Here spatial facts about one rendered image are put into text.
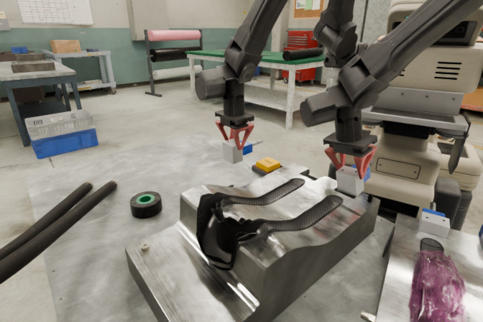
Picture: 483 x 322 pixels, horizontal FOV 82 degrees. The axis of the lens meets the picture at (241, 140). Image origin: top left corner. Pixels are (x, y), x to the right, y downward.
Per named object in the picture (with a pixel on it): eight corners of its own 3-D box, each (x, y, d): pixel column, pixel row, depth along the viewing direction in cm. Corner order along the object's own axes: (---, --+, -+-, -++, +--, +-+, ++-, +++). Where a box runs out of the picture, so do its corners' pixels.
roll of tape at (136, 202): (141, 223, 70) (139, 211, 69) (126, 210, 75) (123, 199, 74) (167, 209, 76) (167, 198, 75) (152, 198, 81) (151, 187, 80)
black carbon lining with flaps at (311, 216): (295, 182, 76) (297, 150, 72) (349, 209, 64) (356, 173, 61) (181, 239, 55) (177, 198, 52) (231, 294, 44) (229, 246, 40)
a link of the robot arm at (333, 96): (383, 93, 51) (361, 59, 55) (325, 108, 49) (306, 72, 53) (359, 126, 61) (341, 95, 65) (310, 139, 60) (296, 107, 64)
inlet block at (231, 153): (256, 146, 89) (256, 130, 87) (267, 151, 85) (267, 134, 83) (223, 158, 82) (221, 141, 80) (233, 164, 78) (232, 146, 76)
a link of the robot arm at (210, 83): (258, 64, 65) (240, 44, 69) (215, 68, 59) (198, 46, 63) (244, 103, 74) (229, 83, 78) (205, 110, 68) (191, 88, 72)
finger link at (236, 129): (236, 155, 74) (234, 122, 71) (220, 147, 80) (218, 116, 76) (254, 149, 78) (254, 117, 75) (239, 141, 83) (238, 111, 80)
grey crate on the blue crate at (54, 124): (87, 120, 345) (85, 108, 340) (96, 129, 316) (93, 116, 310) (27, 131, 309) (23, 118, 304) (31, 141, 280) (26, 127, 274)
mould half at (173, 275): (291, 187, 86) (295, 147, 81) (374, 231, 68) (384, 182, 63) (129, 271, 56) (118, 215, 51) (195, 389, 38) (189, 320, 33)
